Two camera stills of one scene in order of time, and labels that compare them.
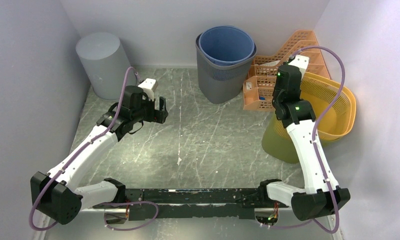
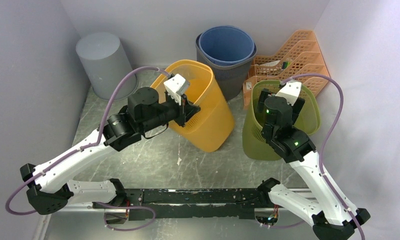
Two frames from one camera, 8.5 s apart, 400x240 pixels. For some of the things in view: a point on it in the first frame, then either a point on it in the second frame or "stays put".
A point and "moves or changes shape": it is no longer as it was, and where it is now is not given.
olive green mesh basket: [276, 141] moves or changes shape
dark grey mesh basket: [222, 82] stays put
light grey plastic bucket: [105, 64] stays put
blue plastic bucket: [226, 45] stays put
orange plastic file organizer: [257, 89] stays put
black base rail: [191, 204] stays put
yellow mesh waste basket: [320, 92] to [209, 128]
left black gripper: [162, 113] to [186, 111]
